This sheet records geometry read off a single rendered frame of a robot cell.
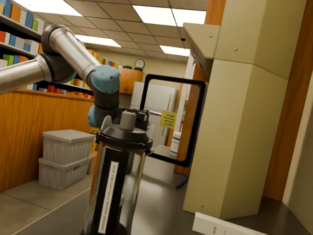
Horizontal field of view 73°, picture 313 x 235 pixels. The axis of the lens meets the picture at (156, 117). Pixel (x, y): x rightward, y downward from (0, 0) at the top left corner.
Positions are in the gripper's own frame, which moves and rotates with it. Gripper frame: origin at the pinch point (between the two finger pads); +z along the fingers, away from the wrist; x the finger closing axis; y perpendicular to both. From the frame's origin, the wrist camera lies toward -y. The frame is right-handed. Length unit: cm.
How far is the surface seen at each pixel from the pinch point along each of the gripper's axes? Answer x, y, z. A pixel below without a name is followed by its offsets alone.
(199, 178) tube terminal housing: 22.2, -9.8, -22.3
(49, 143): -111, -64, -216
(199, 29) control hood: 13.0, 34.3, -25.2
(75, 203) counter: -11.3, -20.8, -15.1
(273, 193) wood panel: 63, -18, -50
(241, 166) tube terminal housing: 34.0, -3.8, -22.8
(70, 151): -84, -69, -214
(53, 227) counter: -11.8, -20.7, -3.9
